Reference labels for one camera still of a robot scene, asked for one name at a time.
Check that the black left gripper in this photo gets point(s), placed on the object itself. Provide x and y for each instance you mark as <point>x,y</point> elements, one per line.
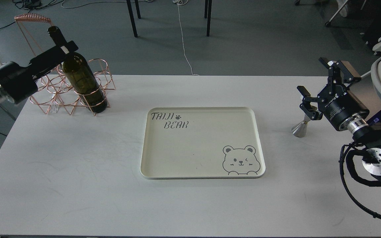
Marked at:
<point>17,83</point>

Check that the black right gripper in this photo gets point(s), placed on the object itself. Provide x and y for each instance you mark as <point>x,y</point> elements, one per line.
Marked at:
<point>335,101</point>

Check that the dark green wine bottle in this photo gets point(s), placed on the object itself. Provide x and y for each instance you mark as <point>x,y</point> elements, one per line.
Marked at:
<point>77,71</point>

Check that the silver metal jigger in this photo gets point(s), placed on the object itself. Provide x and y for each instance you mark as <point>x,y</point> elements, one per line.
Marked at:
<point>300,129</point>

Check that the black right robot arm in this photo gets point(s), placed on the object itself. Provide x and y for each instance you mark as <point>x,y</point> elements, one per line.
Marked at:
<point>362,157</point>

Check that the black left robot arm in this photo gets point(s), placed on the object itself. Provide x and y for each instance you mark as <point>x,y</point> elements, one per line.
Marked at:
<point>18,83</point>

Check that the white rolling stand base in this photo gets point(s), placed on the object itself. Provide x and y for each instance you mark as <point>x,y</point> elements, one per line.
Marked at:
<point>345,8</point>

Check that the black table leg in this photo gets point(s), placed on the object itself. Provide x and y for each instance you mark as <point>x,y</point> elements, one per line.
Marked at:
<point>138,9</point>
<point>132,19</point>
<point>209,18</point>
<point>206,9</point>

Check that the black table leg rear left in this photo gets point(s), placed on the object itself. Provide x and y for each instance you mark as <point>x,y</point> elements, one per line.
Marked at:
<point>138,9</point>

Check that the black table leg rear right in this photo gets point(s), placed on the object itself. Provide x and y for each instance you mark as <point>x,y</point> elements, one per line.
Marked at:
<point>206,9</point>

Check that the cream bear serving tray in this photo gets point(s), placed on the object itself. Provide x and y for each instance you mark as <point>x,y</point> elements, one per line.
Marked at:
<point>201,143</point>

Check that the copper wire bottle rack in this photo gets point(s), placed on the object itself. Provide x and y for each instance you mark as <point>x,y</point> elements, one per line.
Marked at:
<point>54,90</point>

